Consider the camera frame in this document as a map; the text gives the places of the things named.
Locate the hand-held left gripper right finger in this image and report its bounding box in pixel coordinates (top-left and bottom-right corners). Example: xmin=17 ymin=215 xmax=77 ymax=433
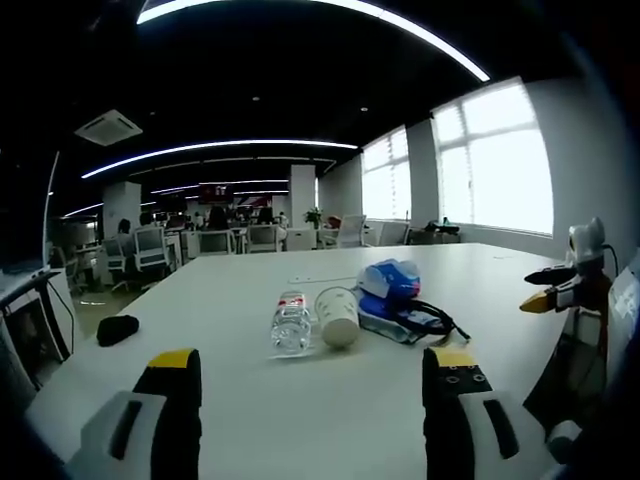
xmin=421 ymin=345 xmax=525 ymax=480

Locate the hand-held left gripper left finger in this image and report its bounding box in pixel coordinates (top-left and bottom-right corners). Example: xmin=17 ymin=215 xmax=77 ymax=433
xmin=63 ymin=347 xmax=204 ymax=480

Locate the black cloth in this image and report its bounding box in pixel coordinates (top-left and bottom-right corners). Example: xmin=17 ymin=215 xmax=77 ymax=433
xmin=95 ymin=314 xmax=142 ymax=348

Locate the blue tissue packet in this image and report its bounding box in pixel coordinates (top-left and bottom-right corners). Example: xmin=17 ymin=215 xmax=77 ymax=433
xmin=356 ymin=258 xmax=422 ymax=302

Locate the white paper cup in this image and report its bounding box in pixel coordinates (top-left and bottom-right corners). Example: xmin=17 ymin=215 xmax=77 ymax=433
xmin=313 ymin=285 xmax=362 ymax=350

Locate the clear plastic water bottle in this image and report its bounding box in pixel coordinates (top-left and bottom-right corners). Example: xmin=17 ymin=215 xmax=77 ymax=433
xmin=268 ymin=289 xmax=314 ymax=361

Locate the person's dark clothing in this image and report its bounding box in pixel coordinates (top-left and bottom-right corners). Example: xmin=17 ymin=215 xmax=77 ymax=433
xmin=522 ymin=267 xmax=640 ymax=474

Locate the large window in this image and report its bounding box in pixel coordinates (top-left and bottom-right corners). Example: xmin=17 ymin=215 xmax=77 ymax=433
xmin=430 ymin=78 xmax=555 ymax=237

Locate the dark bag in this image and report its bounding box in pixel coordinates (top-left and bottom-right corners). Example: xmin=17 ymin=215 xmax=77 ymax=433
xmin=423 ymin=216 xmax=462 ymax=234

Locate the white table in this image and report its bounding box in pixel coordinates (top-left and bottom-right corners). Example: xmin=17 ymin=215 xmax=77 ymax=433
xmin=23 ymin=242 xmax=621 ymax=480

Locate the white mesh office chair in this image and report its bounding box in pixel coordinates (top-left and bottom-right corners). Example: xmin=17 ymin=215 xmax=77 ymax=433
xmin=132 ymin=226 xmax=170 ymax=289
xmin=246 ymin=224 xmax=282 ymax=254
xmin=197 ymin=229 xmax=235 ymax=257
xmin=101 ymin=237 xmax=127 ymax=291
xmin=335 ymin=214 xmax=369 ymax=249

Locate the small window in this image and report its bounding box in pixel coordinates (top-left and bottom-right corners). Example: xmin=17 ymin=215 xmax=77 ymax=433
xmin=359 ymin=125 xmax=413 ymax=222

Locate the short ceiling light strip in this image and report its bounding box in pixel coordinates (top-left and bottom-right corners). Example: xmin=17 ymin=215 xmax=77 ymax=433
xmin=80 ymin=140 xmax=360 ymax=180

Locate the ceiling air conditioner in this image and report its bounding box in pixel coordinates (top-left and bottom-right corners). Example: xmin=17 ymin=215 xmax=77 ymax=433
xmin=73 ymin=109 xmax=145 ymax=148

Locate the long ceiling light strip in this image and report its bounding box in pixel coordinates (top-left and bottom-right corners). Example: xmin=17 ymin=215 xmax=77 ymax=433
xmin=136 ymin=0 xmax=492 ymax=83

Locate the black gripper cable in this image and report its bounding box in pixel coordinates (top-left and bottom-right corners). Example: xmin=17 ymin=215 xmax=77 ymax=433
xmin=601 ymin=241 xmax=622 ymax=279

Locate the white table cable cover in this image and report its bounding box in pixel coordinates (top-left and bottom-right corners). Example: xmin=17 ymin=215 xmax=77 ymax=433
xmin=288 ymin=272 xmax=352 ymax=283

